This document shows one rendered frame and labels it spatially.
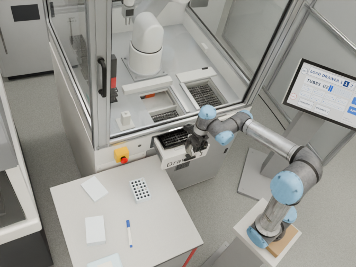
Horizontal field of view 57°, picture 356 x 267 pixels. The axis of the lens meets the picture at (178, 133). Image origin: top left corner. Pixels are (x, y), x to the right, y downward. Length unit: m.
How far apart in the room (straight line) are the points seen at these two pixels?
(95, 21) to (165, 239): 1.08
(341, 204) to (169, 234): 1.92
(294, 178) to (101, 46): 0.84
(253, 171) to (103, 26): 2.11
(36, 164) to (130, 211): 1.28
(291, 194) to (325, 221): 1.85
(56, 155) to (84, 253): 1.34
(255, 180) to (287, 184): 1.70
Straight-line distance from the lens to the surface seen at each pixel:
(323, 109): 2.29
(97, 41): 1.24
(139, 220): 1.76
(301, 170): 1.30
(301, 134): 2.56
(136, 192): 1.78
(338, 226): 3.16
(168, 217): 1.78
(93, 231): 1.68
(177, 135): 1.94
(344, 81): 2.32
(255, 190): 2.90
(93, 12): 1.18
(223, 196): 2.81
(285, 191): 1.28
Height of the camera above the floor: 2.37
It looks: 51 degrees down
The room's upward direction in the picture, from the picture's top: 16 degrees clockwise
